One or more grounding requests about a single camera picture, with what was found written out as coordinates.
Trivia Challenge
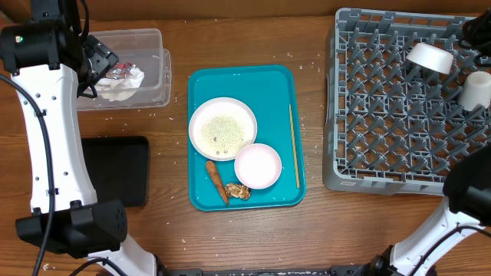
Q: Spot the red snack wrapper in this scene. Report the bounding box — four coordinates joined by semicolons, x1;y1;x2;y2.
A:
105;63;133;80

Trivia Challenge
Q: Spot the white napkin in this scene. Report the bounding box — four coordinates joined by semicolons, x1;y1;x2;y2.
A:
95;64;145;101

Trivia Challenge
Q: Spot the large white plate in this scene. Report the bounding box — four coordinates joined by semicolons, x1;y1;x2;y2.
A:
188;97;258;161

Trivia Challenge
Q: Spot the orange carrot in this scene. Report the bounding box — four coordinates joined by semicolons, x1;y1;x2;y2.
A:
206;160;229;205

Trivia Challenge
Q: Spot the small pink plate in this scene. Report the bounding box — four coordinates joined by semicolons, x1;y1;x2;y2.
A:
234;143;282;189

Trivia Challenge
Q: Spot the brown food scrap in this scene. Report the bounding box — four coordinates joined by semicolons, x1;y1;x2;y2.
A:
225;183;252;200

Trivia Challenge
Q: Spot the wooden chopstick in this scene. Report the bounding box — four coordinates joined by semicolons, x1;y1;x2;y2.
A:
288;104;300;189

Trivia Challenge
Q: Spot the pale green bowl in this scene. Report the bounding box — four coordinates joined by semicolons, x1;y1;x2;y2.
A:
406;43;453;74

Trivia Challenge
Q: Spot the white cup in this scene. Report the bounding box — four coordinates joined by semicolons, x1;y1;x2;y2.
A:
458;71;491;111

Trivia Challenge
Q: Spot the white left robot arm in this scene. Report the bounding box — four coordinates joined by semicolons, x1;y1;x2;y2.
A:
1;0;166;276

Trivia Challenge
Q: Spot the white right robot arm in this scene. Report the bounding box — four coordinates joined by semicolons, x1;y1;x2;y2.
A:
351;146;490;276

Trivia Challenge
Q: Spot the clear plastic bin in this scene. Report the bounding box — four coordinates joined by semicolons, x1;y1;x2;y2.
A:
77;28;172;111

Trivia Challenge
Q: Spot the black tray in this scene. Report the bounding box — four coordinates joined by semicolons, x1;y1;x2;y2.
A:
81;136;150;207

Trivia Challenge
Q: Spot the teal plastic tray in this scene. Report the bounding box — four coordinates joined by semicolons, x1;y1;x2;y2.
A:
188;65;306;212

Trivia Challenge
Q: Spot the grey dish rack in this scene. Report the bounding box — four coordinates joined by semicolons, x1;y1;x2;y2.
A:
323;8;490;196

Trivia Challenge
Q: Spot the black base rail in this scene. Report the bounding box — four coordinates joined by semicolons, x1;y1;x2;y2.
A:
157;264;438;276

